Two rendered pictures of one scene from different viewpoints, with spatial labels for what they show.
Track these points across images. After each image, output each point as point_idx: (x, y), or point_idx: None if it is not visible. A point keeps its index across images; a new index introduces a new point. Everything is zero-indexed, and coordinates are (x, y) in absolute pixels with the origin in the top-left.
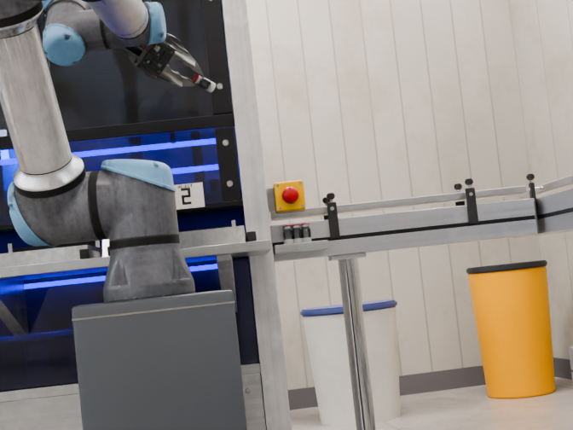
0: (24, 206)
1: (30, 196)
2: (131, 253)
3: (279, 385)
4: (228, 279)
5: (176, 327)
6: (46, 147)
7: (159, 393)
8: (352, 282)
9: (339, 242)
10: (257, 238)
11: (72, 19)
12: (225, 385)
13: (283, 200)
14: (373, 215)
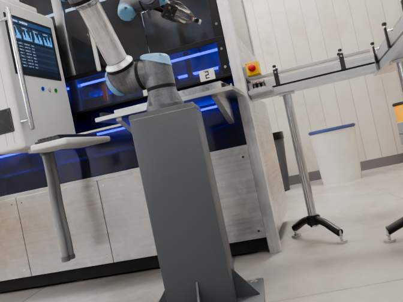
0: (111, 79)
1: (111, 74)
2: (153, 92)
3: (256, 153)
4: (221, 106)
5: (170, 119)
6: (113, 53)
7: (167, 147)
8: (289, 105)
9: (280, 87)
10: (240, 89)
11: (128, 0)
12: (194, 141)
13: (249, 71)
14: (294, 72)
